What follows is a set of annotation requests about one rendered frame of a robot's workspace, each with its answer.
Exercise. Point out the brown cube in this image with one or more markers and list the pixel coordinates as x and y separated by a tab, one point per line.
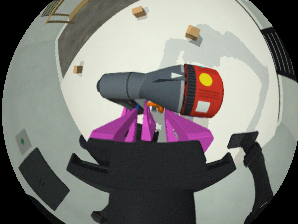
138	12
192	32
77	69

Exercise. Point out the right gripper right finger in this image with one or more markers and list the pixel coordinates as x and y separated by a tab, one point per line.
186	130

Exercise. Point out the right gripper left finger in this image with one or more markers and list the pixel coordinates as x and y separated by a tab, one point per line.
116	129

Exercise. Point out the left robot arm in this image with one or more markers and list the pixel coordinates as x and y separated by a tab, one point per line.
100	216

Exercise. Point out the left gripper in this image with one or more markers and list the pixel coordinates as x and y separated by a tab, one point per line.
148	135

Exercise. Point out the dark grey l-shaped nozzle body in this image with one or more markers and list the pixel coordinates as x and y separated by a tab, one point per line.
203	93

